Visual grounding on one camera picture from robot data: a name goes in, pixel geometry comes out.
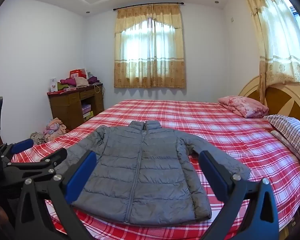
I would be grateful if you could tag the magenta folded clothes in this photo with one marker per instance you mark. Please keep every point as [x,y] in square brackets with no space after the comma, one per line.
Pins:
[68,81]

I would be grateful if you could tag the yellow box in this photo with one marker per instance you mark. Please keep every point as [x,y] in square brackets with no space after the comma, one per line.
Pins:
[88,115]

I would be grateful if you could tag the black curtain rod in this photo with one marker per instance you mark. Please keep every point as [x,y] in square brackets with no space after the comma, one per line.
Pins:
[130,6]

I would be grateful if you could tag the pink floral pillow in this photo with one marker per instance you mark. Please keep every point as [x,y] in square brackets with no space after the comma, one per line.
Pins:
[245,106]

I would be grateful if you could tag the purple cloth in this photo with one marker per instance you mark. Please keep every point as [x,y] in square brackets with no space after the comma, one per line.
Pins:
[93,80]

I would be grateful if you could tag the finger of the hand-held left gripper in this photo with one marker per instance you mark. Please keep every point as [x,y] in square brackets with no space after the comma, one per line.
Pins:
[52,158]
[22,145]

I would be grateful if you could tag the grey puffer jacket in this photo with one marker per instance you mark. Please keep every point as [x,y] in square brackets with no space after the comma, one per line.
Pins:
[145,170]

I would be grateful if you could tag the pile of pastel clothes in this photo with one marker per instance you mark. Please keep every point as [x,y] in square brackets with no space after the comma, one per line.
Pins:
[55,128]

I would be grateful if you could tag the green cloth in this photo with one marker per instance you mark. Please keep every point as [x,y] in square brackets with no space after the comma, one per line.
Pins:
[62,87]

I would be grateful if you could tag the beige floral side curtain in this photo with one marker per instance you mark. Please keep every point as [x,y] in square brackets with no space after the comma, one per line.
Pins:
[277,42]

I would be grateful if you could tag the red box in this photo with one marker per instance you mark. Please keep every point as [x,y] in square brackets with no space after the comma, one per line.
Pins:
[76,73]

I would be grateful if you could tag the beige folded cloth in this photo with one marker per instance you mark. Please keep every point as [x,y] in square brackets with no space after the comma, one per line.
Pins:
[82,82]

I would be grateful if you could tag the bed with red plaid sheet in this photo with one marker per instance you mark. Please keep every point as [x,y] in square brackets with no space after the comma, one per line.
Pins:
[215,135]

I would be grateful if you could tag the wooden headboard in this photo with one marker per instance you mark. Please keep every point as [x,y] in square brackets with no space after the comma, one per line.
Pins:
[280,100]

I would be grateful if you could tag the white card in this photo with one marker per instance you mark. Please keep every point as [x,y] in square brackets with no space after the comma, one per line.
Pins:
[53,85]

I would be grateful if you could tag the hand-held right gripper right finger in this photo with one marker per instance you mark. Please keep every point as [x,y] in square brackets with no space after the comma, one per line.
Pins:
[212,177]

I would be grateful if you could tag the brown wooden desk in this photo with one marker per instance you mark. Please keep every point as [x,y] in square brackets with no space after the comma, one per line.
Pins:
[65,107]

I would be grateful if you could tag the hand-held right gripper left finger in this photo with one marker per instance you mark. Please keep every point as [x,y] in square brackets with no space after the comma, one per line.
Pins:
[81,175]

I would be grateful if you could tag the striped pillow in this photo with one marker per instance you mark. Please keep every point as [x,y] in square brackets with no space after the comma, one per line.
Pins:
[290,130]

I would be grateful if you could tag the grey patterned cloth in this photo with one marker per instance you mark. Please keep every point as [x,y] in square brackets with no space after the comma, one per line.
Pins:
[37,138]

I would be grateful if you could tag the beige floral window curtain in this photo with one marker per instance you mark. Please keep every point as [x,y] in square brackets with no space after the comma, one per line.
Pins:
[150,75]

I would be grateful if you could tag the purple box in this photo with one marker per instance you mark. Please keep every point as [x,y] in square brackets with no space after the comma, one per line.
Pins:
[86,108]

